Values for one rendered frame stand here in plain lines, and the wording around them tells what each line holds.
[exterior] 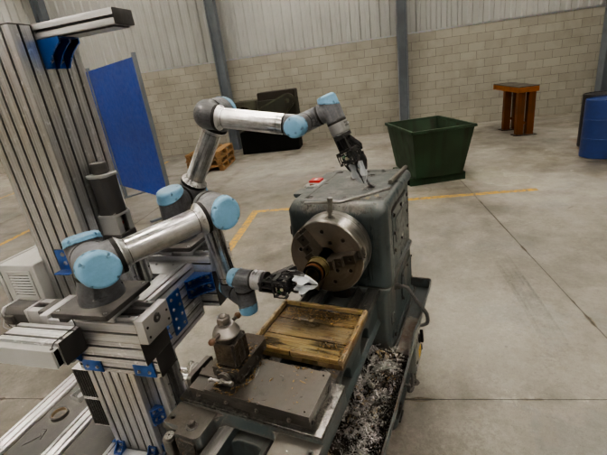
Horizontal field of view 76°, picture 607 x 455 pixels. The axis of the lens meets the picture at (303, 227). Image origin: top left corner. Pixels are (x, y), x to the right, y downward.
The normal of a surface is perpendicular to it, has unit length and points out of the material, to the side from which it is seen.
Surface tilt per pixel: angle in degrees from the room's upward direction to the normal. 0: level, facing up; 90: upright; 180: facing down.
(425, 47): 90
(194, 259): 90
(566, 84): 90
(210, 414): 0
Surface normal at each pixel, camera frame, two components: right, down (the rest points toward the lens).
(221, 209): 0.71, 0.16
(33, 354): -0.26, 0.38
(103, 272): 0.51, 0.26
